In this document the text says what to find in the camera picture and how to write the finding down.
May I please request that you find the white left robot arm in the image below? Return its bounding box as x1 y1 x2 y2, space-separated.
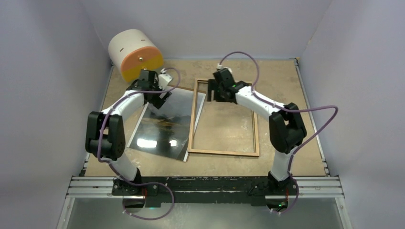
85 69 173 195

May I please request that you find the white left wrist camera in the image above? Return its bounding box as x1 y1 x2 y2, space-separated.
158 68 173 91

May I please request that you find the round white drawer cabinet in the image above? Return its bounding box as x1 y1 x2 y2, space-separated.
107 29 164 83

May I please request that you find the wooden picture frame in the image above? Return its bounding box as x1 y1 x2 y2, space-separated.
187 78 260 157

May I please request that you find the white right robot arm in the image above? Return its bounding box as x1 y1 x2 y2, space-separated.
212 66 307 194

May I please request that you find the mountain landscape photo print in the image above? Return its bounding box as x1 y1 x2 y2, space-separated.
127 94 193 162

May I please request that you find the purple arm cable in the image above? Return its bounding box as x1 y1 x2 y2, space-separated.
217 51 339 216
96 67 181 221

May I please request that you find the aluminium rail frame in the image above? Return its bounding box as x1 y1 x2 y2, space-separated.
57 176 352 229

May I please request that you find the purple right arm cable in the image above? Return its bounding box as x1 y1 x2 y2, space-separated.
217 51 339 216

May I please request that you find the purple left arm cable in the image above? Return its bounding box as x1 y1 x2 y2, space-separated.
96 67 181 221

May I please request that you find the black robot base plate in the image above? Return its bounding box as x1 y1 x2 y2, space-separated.
112 176 298 209

